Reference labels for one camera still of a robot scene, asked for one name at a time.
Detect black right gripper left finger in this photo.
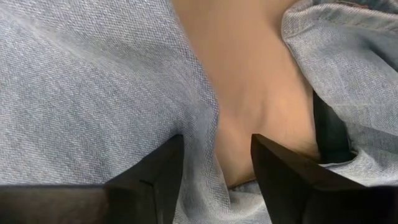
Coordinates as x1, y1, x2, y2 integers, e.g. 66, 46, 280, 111
104, 134, 185, 224

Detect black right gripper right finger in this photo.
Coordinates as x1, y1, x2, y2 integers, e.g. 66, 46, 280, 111
250, 133, 368, 224

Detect light blue denim jeans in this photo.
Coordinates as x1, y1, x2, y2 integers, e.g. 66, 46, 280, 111
0, 0, 398, 224

